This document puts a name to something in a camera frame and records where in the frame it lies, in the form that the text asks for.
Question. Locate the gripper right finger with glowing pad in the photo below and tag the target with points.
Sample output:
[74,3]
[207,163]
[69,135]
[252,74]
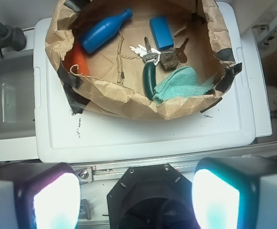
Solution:
[238,192]

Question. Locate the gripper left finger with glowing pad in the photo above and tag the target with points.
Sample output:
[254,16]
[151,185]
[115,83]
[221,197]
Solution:
[39,196]

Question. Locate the teal blue microfibre cloth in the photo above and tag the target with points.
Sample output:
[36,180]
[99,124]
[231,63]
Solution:
[183,82]

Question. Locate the white plastic bin lid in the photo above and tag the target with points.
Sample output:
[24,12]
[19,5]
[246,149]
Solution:
[94,136]

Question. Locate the clear plastic storage tub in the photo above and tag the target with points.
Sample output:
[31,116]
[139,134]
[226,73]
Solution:
[17,95]

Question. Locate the orange toy carrot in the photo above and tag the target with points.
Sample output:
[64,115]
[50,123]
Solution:
[76,57]

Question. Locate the bronze single key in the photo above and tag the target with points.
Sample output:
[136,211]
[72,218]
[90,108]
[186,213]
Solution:
[180,52]

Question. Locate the brown rough rock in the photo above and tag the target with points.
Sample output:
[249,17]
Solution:
[169,60]

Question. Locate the dark green toy cucumber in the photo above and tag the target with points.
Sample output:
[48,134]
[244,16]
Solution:
[149,80]

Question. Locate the blue plastic bottle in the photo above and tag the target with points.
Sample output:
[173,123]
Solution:
[103,31]

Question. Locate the crumpled brown paper bag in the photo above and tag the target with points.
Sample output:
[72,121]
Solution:
[114,85]

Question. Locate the silver key bunch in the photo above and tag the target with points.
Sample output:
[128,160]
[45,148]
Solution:
[147,53]

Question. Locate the blue rectangular block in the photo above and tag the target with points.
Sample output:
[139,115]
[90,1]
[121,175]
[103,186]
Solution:
[161,33]

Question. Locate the aluminium extrusion rail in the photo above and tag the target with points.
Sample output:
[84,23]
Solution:
[183,163]

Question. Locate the black octagonal mount plate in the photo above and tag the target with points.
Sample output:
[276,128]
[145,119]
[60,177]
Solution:
[151,197]

